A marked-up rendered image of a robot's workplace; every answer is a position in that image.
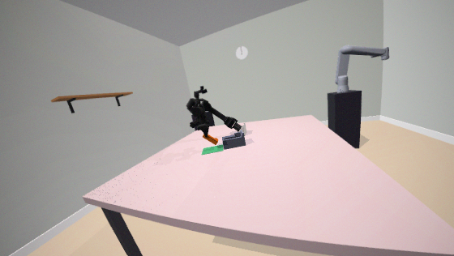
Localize orange l-shaped part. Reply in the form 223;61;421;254
203;134;218;145

